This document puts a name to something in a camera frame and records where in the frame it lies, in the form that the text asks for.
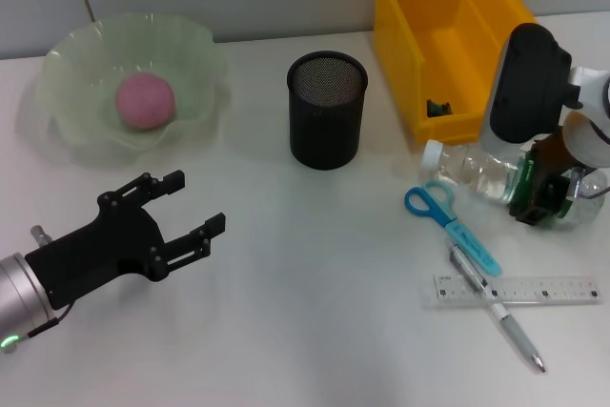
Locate pale green glass fruit bowl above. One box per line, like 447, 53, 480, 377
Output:
36, 11, 231, 170

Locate clear plastic ruler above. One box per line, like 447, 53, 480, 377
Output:
419, 274, 604, 309

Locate pink peach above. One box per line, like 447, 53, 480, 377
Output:
114, 71, 176, 131

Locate blue sheathed scissors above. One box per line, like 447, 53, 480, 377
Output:
404, 180, 502, 277

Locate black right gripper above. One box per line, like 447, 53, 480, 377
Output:
508, 132, 581, 230

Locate yellow plastic bin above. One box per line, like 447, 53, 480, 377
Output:
371, 0, 539, 145

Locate clear green-label water bottle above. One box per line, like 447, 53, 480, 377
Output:
418, 138, 609, 232

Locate silver white pen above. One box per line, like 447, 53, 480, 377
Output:
445, 240, 548, 374

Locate right gripper cable with plug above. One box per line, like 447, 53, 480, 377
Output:
571, 166, 610, 202

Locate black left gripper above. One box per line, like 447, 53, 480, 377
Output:
23, 169, 227, 311

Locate black mesh pen holder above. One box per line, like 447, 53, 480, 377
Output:
286, 50, 369, 171

